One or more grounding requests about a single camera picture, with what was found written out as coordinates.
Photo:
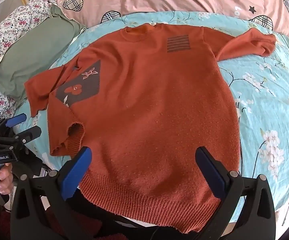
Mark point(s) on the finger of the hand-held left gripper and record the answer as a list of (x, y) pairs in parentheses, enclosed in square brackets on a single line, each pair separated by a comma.
[(15, 120), (30, 134)]

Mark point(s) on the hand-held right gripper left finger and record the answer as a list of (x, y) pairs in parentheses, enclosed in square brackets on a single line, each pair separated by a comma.
[(78, 172)]

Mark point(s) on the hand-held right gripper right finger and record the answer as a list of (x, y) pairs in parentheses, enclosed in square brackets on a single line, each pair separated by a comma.
[(213, 172)]

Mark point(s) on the orange knit sweater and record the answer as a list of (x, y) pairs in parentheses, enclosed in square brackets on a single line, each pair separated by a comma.
[(147, 92)]

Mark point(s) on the green pillow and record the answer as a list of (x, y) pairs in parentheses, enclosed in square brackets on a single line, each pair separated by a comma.
[(34, 47)]

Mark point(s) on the teal floral blanket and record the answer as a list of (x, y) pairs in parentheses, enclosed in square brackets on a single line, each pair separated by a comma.
[(272, 92)]

